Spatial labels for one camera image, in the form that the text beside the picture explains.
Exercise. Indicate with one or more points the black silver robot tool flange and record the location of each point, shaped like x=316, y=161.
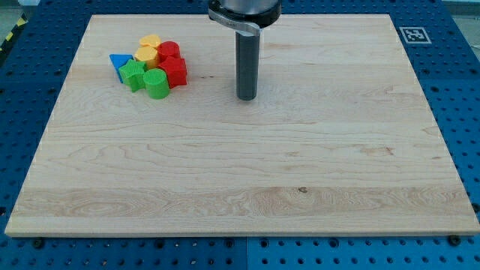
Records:
x=248, y=17

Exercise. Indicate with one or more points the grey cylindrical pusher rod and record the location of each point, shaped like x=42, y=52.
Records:
x=247, y=49

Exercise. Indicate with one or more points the red star block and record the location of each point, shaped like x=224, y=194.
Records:
x=176, y=71

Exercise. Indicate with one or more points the green star block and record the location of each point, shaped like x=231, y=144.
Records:
x=132, y=73

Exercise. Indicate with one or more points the red cylinder block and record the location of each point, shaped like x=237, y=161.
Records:
x=168, y=49

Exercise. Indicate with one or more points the yellow heart block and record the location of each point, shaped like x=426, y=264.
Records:
x=151, y=40

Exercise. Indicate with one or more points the green cylinder block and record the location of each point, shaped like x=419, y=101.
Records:
x=156, y=83

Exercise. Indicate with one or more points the yellow hexagon block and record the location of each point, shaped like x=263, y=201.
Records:
x=149, y=55

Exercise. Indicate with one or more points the blue triangle block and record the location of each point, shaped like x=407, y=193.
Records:
x=119, y=60

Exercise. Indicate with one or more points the wooden board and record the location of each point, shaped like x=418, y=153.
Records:
x=339, y=141

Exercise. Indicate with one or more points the white fiducial marker tag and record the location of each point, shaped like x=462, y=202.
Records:
x=415, y=35

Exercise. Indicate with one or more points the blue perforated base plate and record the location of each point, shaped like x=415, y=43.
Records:
x=36, y=67

